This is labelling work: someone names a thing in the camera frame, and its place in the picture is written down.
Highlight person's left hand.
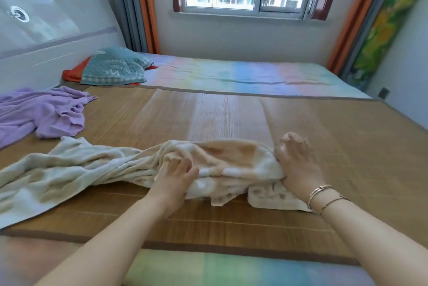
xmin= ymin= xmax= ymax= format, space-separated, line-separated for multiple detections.
xmin=146 ymin=157 xmax=201 ymax=219

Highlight person's right hand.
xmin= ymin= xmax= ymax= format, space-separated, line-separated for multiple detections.
xmin=274 ymin=131 xmax=327 ymax=202

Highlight beige white patterned towel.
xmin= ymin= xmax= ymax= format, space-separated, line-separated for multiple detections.
xmin=0 ymin=136 xmax=314 ymax=230

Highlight purple towel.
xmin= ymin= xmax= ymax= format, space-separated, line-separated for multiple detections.
xmin=0 ymin=86 xmax=98 ymax=150

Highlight person's right forearm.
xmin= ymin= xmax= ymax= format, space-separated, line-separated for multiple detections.
xmin=308 ymin=187 xmax=428 ymax=286

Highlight person's left forearm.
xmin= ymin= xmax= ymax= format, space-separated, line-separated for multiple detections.
xmin=33 ymin=195 xmax=183 ymax=286

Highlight brown bamboo sleeping mat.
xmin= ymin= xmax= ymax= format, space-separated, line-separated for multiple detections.
xmin=0 ymin=82 xmax=428 ymax=267

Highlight teal quilted pillow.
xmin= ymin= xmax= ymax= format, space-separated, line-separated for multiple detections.
xmin=80 ymin=46 xmax=155 ymax=87

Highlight red cloth under pillow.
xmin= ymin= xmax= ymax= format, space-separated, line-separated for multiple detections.
xmin=61 ymin=56 xmax=158 ymax=87

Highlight green yellow painted board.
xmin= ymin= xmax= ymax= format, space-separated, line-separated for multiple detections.
xmin=343 ymin=0 xmax=428 ymax=92

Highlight grey orange curtain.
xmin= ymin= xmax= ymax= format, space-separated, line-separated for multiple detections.
xmin=103 ymin=0 xmax=162 ymax=56
xmin=325 ymin=0 xmax=403 ymax=78

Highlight round silver headboard emblem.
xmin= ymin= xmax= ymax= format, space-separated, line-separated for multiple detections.
xmin=7 ymin=5 xmax=30 ymax=24

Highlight silver bangle bracelet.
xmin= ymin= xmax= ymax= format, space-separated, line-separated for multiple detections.
xmin=306 ymin=184 xmax=333 ymax=211

